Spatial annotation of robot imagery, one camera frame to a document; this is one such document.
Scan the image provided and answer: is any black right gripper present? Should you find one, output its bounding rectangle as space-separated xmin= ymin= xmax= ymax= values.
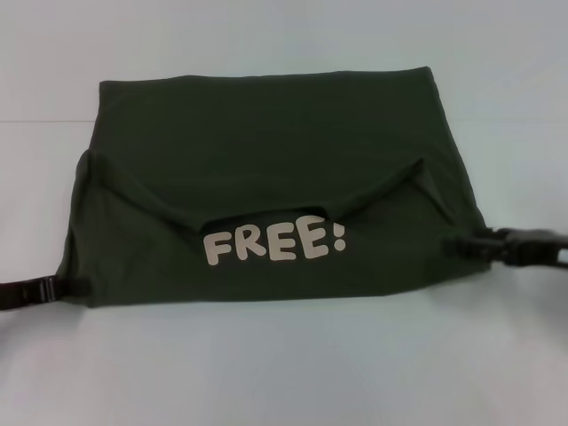
xmin=443 ymin=227 xmax=568 ymax=270

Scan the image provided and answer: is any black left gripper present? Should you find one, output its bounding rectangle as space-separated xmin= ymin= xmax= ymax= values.
xmin=0 ymin=274 xmax=92 ymax=312

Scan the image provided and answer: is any dark green t-shirt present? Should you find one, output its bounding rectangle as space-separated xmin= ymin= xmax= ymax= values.
xmin=56 ymin=66 xmax=496 ymax=311

